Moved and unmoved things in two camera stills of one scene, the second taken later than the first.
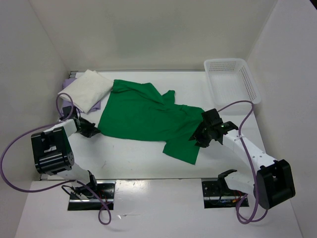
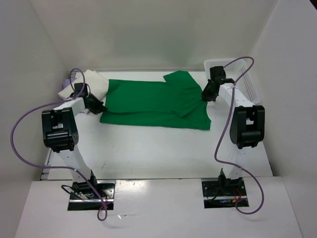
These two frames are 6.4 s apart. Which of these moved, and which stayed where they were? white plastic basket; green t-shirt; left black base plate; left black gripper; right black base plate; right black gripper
Moved: left black gripper; green t-shirt; right black gripper
Stayed: left black base plate; right black base plate; white plastic basket
